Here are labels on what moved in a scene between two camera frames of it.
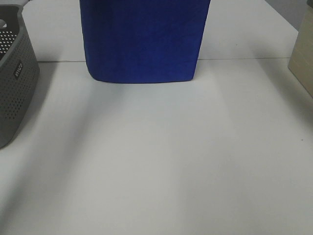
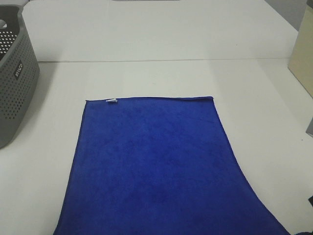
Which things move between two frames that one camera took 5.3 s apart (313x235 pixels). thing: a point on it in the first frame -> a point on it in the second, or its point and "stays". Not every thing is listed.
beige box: [301, 63] stays
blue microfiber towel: [143, 41] -> [160, 166]
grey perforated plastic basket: [19, 73] stays
